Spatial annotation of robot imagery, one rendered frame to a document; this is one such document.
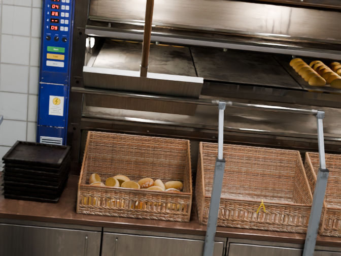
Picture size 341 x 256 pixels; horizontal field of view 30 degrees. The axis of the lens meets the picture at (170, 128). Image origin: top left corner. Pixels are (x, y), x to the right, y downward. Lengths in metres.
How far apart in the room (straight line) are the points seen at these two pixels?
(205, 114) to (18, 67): 1.02
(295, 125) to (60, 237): 1.39
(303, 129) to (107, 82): 1.15
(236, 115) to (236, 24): 0.49
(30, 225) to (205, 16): 1.37
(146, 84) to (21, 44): 0.79
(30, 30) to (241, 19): 1.09
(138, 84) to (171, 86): 0.15
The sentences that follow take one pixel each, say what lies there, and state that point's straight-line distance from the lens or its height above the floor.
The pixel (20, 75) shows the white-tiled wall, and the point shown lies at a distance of 3.47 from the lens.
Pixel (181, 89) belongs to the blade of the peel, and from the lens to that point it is 2.99.
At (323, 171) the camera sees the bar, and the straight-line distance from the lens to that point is 3.00.
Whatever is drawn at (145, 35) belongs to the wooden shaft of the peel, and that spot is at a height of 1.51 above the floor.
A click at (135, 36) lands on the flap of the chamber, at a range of 3.20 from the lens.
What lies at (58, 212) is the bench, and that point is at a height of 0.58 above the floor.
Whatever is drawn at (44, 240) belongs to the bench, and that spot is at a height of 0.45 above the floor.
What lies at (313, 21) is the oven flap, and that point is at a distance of 3.45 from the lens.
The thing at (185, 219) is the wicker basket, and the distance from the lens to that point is 3.13.
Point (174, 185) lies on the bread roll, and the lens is 3.41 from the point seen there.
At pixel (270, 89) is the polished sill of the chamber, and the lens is 3.46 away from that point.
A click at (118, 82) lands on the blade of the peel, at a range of 2.98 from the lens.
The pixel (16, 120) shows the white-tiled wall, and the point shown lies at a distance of 3.53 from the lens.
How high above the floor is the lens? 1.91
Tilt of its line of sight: 17 degrees down
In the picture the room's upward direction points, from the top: 6 degrees clockwise
